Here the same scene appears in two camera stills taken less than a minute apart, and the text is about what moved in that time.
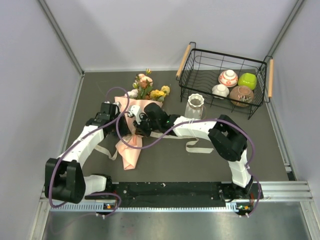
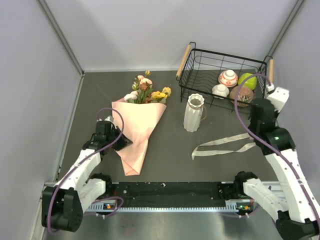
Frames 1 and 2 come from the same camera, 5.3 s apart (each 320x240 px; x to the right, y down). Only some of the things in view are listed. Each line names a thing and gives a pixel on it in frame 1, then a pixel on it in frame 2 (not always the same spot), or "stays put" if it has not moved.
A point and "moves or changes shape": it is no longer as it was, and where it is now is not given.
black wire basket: (225, 82) stays put
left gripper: (125, 130) → (124, 142)
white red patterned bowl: (229, 78) stays put
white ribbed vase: (194, 108) stays put
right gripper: (140, 130) → (275, 114)
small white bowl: (220, 89) stays put
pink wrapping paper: (129, 148) moves or changes shape
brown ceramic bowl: (241, 96) stays put
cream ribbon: (188, 147) moves or changes shape
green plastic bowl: (248, 80) stays put
